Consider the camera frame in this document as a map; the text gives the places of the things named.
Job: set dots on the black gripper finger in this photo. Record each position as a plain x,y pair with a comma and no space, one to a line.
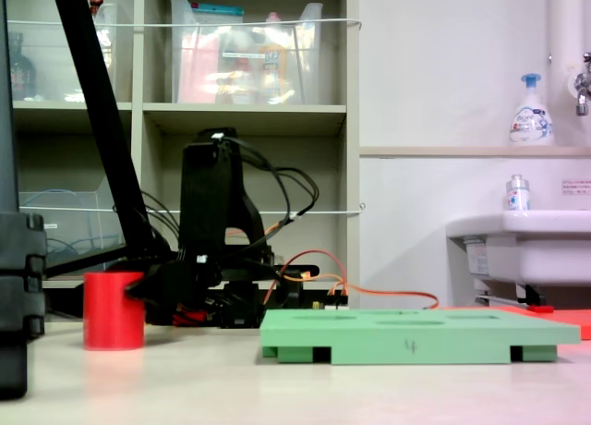
144,288

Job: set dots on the red cylinder block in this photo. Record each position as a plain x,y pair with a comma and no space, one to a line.
111,312

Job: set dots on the orange foam block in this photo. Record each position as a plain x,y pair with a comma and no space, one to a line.
572,323

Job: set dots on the thin black tripod strut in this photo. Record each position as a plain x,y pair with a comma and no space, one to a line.
83,262

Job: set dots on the notched black stack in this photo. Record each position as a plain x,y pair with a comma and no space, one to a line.
18,282

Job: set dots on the small circuit board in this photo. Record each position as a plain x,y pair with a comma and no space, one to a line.
330,306

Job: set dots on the beige shelf unit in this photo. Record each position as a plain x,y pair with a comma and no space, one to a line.
244,113

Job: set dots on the thick black tripod leg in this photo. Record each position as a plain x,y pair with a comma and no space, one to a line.
99,106

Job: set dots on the large clear storage bin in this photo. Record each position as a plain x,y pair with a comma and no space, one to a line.
208,74

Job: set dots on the dark grey pole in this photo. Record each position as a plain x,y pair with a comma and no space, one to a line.
7,97

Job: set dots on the green shape sorting board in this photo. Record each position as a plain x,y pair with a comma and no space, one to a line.
415,339

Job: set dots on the dark glass bottle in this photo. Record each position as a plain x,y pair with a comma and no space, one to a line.
22,74

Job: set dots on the small bottle red cap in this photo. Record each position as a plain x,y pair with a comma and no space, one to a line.
96,0

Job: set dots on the small clear bottle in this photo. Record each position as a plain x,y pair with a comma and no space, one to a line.
517,196

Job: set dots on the white sink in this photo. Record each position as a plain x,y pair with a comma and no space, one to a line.
531,254

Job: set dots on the white pump soap bottle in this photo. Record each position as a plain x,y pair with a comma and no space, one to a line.
531,125

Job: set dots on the metal faucet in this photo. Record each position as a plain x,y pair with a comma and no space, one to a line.
582,97

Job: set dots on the red printed base mount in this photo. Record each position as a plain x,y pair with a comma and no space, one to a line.
189,316

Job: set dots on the white wall label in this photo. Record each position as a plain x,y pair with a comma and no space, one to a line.
577,187

